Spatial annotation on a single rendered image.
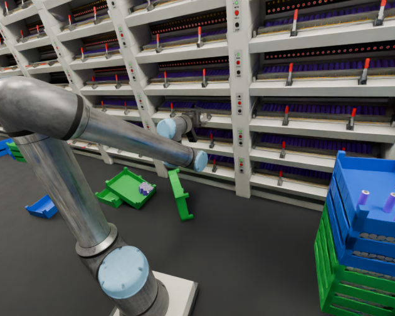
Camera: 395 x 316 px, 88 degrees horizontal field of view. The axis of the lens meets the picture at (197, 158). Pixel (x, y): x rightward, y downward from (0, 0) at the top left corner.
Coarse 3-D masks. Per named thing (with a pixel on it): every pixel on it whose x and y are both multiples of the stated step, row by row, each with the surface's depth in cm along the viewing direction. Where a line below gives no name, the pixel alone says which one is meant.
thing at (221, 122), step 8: (160, 104) 150; (152, 112) 144; (168, 112) 141; (176, 112) 138; (184, 112) 136; (152, 120) 145; (160, 120) 141; (208, 120) 122; (216, 120) 120; (224, 120) 118; (224, 128) 120; (232, 128) 117
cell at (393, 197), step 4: (392, 192) 56; (392, 196) 55; (388, 200) 57; (392, 200) 56; (388, 204) 57; (392, 204) 56; (384, 208) 58; (388, 208) 57; (392, 208) 57; (388, 212) 58
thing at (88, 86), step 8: (96, 72) 172; (104, 72) 167; (112, 72) 162; (120, 72) 158; (88, 80) 172; (96, 80) 166; (104, 80) 158; (112, 80) 153; (120, 80) 149; (128, 80) 144; (80, 88) 167; (88, 88) 163; (96, 88) 158; (104, 88) 153; (112, 88) 149; (120, 88) 144; (128, 88) 141
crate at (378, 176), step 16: (336, 160) 76; (352, 160) 74; (368, 160) 72; (384, 160) 71; (336, 176) 74; (352, 176) 73; (368, 176) 72; (384, 176) 71; (352, 192) 66; (384, 192) 65; (352, 208) 56; (368, 208) 51; (352, 224) 56; (368, 224) 53; (384, 224) 51
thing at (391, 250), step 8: (336, 184) 75; (336, 192) 73; (336, 200) 72; (336, 208) 71; (344, 208) 71; (344, 216) 63; (344, 224) 62; (344, 232) 61; (352, 232) 56; (360, 232) 55; (344, 240) 61; (352, 240) 57; (360, 240) 56; (368, 240) 55; (352, 248) 59; (360, 248) 58; (368, 248) 57; (376, 248) 56; (384, 248) 55; (392, 248) 54; (392, 256) 55
